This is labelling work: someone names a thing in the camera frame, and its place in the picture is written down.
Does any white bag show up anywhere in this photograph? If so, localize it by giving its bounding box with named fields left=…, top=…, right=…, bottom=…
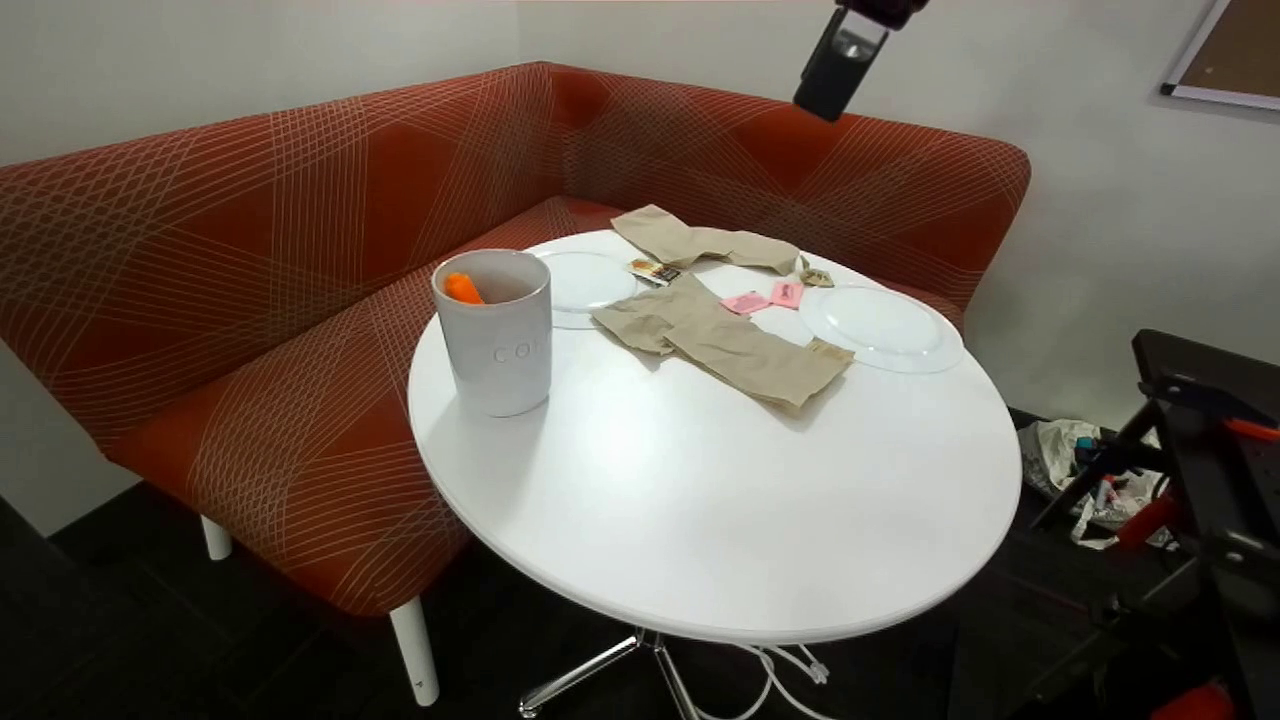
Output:
left=1034, top=415, right=1170, bottom=552

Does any orange marker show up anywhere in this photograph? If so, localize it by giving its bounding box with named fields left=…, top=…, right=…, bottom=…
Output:
left=442, top=268, right=491, bottom=308

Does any white ceramic mug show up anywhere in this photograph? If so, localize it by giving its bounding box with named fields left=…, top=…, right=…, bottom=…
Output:
left=429, top=242, right=556, bottom=418

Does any white cable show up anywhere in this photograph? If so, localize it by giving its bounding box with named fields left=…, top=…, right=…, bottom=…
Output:
left=662, top=637, right=831, bottom=720

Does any chrome table base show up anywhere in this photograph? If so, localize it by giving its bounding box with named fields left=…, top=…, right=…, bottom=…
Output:
left=518, top=632, right=700, bottom=720

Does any white round plate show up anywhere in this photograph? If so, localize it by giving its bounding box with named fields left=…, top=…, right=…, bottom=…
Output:
left=544, top=235, right=658, bottom=331
left=805, top=285, right=965, bottom=376

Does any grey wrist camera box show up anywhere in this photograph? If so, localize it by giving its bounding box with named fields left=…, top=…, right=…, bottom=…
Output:
left=831, top=7, right=887, bottom=64

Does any framed cork board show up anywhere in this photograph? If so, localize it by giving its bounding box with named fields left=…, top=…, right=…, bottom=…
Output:
left=1157, top=0, right=1280, bottom=114

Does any orange patterned sofa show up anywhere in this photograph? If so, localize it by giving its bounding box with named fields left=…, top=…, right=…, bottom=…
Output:
left=0, top=54, right=1038, bottom=711

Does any orange handled black clamp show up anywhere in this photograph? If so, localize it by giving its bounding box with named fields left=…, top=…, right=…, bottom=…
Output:
left=1154, top=677, right=1237, bottom=720
left=1215, top=415, right=1280, bottom=450
left=1113, top=493, right=1184, bottom=552

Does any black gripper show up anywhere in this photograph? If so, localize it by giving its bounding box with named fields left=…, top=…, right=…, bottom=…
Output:
left=793, top=0, right=932, bottom=123

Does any black robot cart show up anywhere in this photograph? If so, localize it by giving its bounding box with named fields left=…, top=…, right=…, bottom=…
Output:
left=1025, top=329, right=1280, bottom=720

